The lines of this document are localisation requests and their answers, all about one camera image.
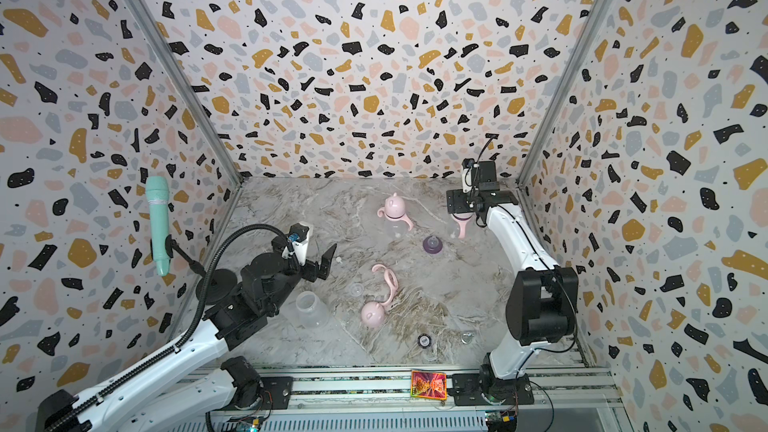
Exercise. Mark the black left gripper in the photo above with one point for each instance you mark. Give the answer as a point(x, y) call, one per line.
point(314, 266)

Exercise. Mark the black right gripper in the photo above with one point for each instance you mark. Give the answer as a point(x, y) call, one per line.
point(458, 197)

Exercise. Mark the pink bottle cap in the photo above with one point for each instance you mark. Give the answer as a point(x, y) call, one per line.
point(394, 207)
point(373, 314)

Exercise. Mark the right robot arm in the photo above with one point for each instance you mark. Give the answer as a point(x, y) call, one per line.
point(541, 307)

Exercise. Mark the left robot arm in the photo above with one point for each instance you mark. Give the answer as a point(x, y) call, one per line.
point(233, 307)

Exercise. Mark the clear straw disc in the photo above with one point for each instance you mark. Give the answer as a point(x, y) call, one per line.
point(354, 288)

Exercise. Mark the purple collar with nipple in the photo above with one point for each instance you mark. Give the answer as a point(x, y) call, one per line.
point(432, 244)

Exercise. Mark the black microphone stand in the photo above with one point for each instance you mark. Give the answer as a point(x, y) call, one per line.
point(221, 283)

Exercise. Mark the small black round cap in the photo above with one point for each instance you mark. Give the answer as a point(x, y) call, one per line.
point(424, 341)

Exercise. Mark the orange pink card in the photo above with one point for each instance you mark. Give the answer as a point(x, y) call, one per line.
point(428, 385)

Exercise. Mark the mint green microphone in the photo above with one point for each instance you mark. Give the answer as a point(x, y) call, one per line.
point(157, 196)

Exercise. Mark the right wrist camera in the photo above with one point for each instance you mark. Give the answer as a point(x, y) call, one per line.
point(470, 175)

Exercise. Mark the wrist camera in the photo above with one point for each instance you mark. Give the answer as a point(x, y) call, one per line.
point(299, 236)
point(470, 175)

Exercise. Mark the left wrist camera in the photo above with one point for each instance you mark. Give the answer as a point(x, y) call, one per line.
point(299, 236)

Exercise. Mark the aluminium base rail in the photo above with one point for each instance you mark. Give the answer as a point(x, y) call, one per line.
point(380, 399)

